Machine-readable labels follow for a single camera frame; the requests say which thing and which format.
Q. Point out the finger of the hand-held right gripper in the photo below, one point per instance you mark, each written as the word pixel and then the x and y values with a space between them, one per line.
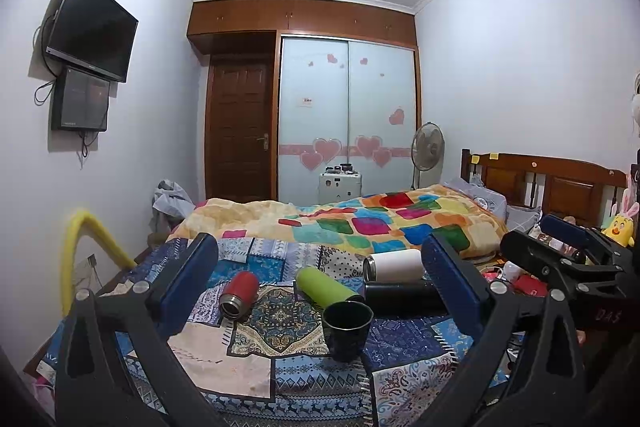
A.
pixel 530 252
pixel 567 228

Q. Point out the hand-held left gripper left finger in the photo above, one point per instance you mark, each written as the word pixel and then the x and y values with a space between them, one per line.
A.
pixel 192 277

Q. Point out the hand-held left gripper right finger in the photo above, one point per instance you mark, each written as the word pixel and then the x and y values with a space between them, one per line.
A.
pixel 450 277

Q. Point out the red steel cup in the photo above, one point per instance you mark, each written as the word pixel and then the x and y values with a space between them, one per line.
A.
pixel 242 289

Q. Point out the white steel cup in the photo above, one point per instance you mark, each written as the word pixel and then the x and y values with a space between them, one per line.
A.
pixel 400 263

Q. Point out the black tall cup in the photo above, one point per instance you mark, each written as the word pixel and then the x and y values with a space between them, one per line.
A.
pixel 400 294

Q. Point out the dark glossy mug cup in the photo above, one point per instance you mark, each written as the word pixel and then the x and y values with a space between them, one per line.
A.
pixel 345 337

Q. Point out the green cup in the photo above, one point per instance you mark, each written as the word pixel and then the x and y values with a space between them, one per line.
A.
pixel 320 287

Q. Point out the red packet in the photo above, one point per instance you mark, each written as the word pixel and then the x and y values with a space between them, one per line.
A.
pixel 527 284

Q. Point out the wooden bed headboard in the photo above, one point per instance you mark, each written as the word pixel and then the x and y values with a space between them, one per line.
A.
pixel 565 187

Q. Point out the yellow plush toy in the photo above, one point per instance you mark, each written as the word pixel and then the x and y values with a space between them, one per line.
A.
pixel 622 224

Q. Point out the grey pillow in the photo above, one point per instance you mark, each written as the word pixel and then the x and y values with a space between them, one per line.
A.
pixel 480 199

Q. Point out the grey clothes pile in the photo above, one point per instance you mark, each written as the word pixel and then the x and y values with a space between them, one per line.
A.
pixel 170 202

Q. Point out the yellow foam tube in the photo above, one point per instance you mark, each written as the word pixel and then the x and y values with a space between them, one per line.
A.
pixel 100 232

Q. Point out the patchwork bed sheet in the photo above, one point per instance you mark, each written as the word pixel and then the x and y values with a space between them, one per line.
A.
pixel 280 332

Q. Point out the colourful checked blanket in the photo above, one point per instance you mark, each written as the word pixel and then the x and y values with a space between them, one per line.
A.
pixel 350 217

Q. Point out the standing fan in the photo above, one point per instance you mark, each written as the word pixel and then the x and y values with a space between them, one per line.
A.
pixel 428 147

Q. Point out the white appliance box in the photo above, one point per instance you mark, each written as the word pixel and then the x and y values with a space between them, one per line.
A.
pixel 340 189

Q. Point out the brown wooden door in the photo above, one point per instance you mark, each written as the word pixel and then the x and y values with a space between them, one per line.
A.
pixel 237 127

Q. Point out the wardrobe with heart stickers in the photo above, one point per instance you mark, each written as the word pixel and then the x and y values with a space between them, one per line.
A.
pixel 310 82

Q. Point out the wall socket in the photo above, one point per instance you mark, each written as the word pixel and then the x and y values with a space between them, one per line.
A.
pixel 87 269

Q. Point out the small black wall monitor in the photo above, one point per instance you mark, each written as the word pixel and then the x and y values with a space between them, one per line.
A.
pixel 80 99

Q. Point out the large black wall television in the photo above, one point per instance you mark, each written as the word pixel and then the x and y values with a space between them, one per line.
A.
pixel 90 27

